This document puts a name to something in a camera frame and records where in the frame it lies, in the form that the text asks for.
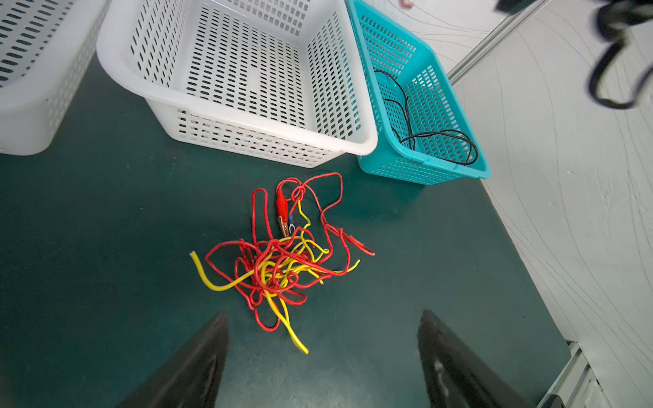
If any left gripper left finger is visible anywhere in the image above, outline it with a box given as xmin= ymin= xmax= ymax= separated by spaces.
xmin=118 ymin=313 xmax=230 ymax=407

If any green table mat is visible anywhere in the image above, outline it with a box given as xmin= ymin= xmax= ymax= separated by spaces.
xmin=1 ymin=61 xmax=570 ymax=407

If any red cable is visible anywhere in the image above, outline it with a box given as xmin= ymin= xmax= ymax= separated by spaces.
xmin=203 ymin=172 xmax=377 ymax=333

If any yellow cable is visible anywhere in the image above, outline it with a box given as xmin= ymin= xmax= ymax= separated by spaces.
xmin=189 ymin=200 xmax=362 ymax=356

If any teal plastic basket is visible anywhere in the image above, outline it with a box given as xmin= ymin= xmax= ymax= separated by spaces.
xmin=346 ymin=1 xmax=491 ymax=185

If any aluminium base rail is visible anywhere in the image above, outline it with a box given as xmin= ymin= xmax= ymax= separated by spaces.
xmin=537 ymin=341 xmax=612 ymax=408

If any left white plastic basket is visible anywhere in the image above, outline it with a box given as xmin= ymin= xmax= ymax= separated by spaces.
xmin=1 ymin=0 xmax=110 ymax=156

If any middle white plastic basket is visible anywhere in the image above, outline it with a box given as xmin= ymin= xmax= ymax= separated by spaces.
xmin=97 ymin=1 xmax=378 ymax=168

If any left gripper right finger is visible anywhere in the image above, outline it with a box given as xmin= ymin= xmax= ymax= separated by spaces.
xmin=418 ymin=309 xmax=532 ymax=407

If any black cable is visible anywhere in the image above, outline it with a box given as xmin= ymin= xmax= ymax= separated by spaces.
xmin=373 ymin=68 xmax=481 ymax=168

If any white plastic basket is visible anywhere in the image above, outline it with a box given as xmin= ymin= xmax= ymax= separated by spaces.
xmin=1 ymin=0 xmax=110 ymax=156
xmin=97 ymin=1 xmax=378 ymax=168

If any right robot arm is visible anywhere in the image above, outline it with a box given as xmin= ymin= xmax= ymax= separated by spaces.
xmin=496 ymin=1 xmax=652 ymax=112

